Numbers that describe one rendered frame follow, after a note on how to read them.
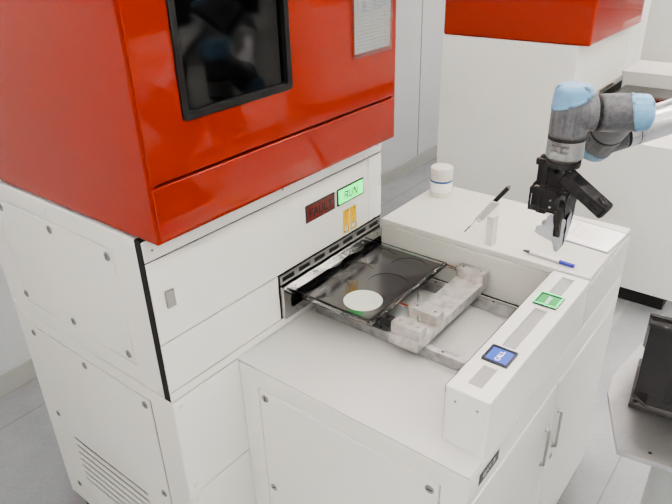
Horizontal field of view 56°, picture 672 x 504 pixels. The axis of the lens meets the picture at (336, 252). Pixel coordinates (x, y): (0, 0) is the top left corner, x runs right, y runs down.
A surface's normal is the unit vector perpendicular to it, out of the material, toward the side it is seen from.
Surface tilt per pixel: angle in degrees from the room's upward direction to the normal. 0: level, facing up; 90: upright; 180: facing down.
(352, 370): 0
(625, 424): 0
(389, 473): 90
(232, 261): 90
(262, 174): 90
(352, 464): 90
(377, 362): 0
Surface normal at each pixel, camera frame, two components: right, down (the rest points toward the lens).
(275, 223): 0.79, 0.27
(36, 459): -0.03, -0.88
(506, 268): -0.62, 0.38
